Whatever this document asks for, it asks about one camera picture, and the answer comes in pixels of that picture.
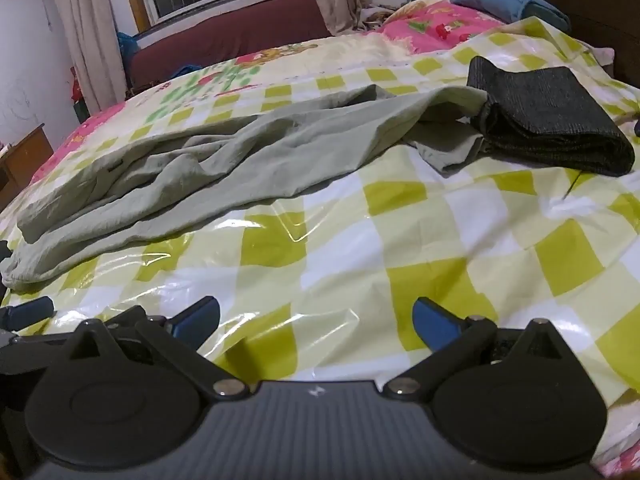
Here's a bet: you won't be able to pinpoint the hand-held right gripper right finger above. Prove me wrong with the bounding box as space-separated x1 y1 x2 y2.
382 296 576 397

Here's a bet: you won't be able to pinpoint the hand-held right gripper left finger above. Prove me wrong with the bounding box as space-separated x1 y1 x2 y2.
65 296 251 402

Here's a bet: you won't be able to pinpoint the grey-green pants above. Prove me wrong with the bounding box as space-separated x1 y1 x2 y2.
2 84 488 293

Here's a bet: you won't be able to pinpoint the wooden desk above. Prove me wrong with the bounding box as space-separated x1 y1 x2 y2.
0 124 55 207

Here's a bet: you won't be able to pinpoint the green checkered plastic sheet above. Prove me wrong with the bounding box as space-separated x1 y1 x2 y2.
0 16 640 461

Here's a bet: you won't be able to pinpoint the red hanging ornament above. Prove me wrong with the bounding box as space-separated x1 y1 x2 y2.
70 65 87 107

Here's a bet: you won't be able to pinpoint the blue cloth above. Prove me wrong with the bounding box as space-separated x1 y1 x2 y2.
116 31 142 62

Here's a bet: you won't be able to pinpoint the dark grey folded cloth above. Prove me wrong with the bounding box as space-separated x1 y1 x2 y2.
466 55 636 177

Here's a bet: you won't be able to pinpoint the maroon sofa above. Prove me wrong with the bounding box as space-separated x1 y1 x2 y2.
127 0 333 91

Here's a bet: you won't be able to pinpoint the pink printed bedsheet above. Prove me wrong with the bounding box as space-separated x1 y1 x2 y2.
30 0 640 480

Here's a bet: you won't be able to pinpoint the plaid cloth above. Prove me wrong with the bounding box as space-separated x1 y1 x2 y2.
357 5 401 29

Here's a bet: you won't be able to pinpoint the dark brown headboard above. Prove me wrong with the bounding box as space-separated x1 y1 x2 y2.
457 0 640 92

